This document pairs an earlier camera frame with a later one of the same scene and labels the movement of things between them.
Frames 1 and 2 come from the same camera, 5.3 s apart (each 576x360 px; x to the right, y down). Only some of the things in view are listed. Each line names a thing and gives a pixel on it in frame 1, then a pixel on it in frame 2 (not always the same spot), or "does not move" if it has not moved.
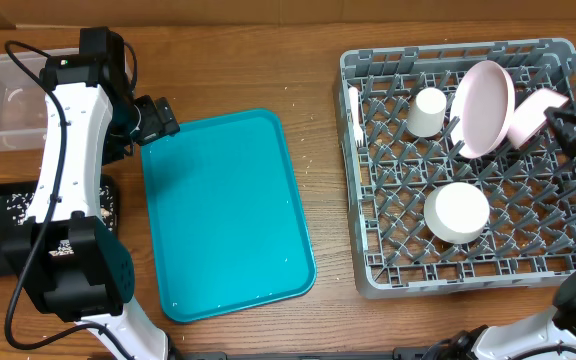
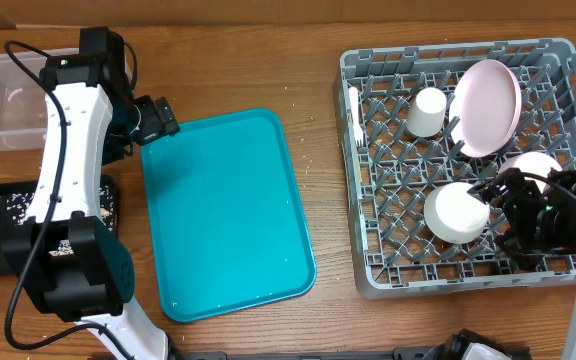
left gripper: [157, 120] does not move
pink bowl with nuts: [530, 116] to [532, 162]
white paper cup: [425, 112] does not move
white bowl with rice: [456, 212] does not move
